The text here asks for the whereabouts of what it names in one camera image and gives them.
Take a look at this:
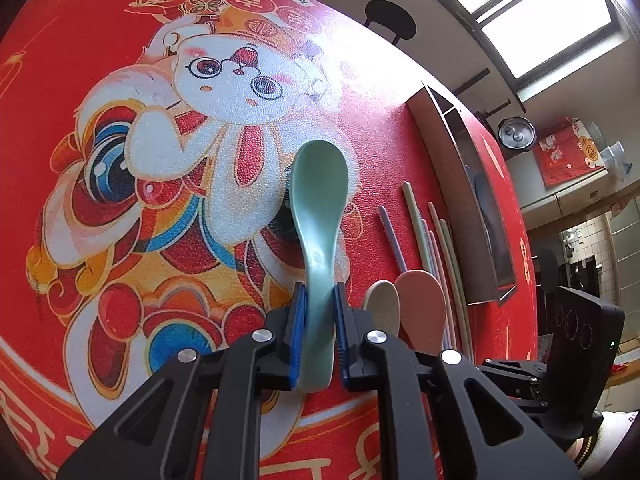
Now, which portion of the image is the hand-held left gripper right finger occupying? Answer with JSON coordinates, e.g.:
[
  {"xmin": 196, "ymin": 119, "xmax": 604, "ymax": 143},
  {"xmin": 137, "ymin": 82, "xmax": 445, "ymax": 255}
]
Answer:
[{"xmin": 332, "ymin": 282, "xmax": 583, "ymax": 480}]

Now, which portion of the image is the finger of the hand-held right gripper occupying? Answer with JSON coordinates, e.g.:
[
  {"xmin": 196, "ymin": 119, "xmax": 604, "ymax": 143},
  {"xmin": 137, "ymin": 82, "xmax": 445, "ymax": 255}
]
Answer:
[{"xmin": 475, "ymin": 357, "xmax": 548, "ymax": 413}]

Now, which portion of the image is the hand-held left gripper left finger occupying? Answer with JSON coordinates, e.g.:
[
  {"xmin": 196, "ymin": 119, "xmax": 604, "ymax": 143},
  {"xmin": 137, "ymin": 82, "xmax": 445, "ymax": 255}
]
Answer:
[{"xmin": 56, "ymin": 282, "xmax": 308, "ymax": 480}]

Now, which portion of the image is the beige spoon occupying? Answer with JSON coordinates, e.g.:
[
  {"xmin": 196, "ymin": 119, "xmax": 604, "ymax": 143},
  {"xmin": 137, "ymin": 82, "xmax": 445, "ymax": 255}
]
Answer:
[{"xmin": 362, "ymin": 280, "xmax": 402, "ymax": 341}]

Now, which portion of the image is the pink spoon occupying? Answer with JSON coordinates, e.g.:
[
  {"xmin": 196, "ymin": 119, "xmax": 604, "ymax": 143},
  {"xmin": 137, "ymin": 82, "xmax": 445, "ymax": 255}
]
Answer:
[{"xmin": 395, "ymin": 270, "xmax": 447, "ymax": 356}]

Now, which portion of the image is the blue-grey chopstick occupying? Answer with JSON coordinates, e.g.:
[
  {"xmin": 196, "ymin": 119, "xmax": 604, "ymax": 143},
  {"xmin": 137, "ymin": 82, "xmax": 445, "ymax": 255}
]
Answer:
[{"xmin": 378, "ymin": 205, "xmax": 407, "ymax": 271}]

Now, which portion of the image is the beige chopstick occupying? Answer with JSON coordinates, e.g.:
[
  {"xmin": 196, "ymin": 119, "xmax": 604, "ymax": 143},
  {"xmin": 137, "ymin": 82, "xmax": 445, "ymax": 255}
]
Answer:
[{"xmin": 428, "ymin": 202, "xmax": 466, "ymax": 356}]

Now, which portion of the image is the green spoon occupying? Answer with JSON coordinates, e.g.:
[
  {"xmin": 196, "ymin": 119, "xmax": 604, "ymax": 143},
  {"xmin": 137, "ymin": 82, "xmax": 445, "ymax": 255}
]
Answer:
[{"xmin": 290, "ymin": 140, "xmax": 350, "ymax": 393}]

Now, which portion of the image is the metal utensil tray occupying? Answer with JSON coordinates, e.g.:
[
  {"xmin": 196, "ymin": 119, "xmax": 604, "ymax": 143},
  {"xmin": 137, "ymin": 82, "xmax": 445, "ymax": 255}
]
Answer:
[{"xmin": 406, "ymin": 80, "xmax": 518, "ymax": 308}]

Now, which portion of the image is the black chair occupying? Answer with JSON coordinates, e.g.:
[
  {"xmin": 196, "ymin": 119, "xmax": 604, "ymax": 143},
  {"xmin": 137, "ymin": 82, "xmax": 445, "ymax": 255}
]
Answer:
[
  {"xmin": 363, "ymin": 0, "xmax": 417, "ymax": 46},
  {"xmin": 536, "ymin": 246, "xmax": 560, "ymax": 293}
]

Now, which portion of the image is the beige cabinet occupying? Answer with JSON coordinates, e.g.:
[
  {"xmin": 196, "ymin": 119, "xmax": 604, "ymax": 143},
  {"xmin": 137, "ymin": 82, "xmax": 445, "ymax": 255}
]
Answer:
[{"xmin": 520, "ymin": 165, "xmax": 626, "ymax": 228}]

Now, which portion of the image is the clear plastic container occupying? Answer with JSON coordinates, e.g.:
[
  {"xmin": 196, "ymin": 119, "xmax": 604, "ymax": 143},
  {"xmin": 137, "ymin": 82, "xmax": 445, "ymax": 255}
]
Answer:
[{"xmin": 597, "ymin": 140, "xmax": 628, "ymax": 181}]

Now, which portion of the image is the silver pot lid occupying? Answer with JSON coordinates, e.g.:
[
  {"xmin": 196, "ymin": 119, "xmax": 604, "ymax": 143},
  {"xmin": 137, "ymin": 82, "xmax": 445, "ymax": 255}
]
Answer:
[{"xmin": 498, "ymin": 116, "xmax": 538, "ymax": 158}]

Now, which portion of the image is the window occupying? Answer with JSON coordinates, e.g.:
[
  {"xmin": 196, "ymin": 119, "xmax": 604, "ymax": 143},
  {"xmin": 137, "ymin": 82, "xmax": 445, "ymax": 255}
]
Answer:
[{"xmin": 470, "ymin": 0, "xmax": 640, "ymax": 106}]

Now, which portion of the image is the red printed table mat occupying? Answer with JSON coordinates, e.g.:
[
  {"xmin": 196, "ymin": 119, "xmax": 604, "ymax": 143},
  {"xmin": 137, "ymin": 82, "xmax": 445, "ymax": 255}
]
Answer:
[{"xmin": 0, "ymin": 0, "xmax": 543, "ymax": 480}]

